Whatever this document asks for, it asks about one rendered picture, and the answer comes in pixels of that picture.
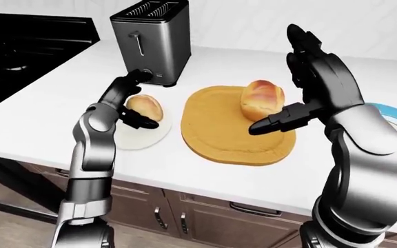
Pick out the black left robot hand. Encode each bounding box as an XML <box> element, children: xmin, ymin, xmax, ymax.
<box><xmin>96</xmin><ymin>68</ymin><xmax>160</xmax><ymax>130</ymax></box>

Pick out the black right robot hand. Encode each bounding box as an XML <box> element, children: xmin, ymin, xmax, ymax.
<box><xmin>248</xmin><ymin>23</ymin><xmax>365</xmax><ymax>136</ymax></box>

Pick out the round wooden cutting board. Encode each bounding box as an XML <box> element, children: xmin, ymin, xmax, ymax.
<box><xmin>181</xmin><ymin>85</ymin><xmax>297</xmax><ymax>165</ymax></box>

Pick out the small round bread roll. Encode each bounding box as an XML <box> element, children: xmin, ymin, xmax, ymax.
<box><xmin>125</xmin><ymin>94</ymin><xmax>165</xmax><ymax>122</ymax></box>

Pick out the white round plate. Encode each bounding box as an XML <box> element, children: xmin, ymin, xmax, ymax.
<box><xmin>112</xmin><ymin>103</ymin><xmax>173</xmax><ymax>151</ymax></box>

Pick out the silver black toaster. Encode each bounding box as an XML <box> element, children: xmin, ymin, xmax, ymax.
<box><xmin>110</xmin><ymin>0</ymin><xmax>193</xmax><ymax>87</ymax></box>

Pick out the large golden bread loaf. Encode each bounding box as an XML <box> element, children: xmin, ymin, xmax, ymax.
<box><xmin>240</xmin><ymin>79</ymin><xmax>286</xmax><ymax>122</ymax></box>

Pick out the black stovetop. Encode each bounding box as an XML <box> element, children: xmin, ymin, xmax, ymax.
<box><xmin>0</xmin><ymin>12</ymin><xmax>101</xmax><ymax>117</ymax></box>

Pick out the brown cabinet door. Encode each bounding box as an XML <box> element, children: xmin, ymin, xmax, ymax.
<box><xmin>105</xmin><ymin>183</ymin><xmax>172</xmax><ymax>238</ymax></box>
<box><xmin>165</xmin><ymin>189</ymin><xmax>306</xmax><ymax>248</ymax></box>

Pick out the stainless oven front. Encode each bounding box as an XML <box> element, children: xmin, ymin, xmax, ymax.
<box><xmin>0</xmin><ymin>153</ymin><xmax>70</xmax><ymax>225</ymax></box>

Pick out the metal cabinet door handle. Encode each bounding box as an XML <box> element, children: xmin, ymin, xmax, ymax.
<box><xmin>179</xmin><ymin>211</ymin><xmax>189</xmax><ymax>235</ymax></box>
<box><xmin>154</xmin><ymin>206</ymin><xmax>169</xmax><ymax>230</ymax></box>

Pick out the metal drawer handle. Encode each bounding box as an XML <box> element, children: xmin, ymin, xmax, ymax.
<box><xmin>229</xmin><ymin>200</ymin><xmax>283</xmax><ymax>217</ymax></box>

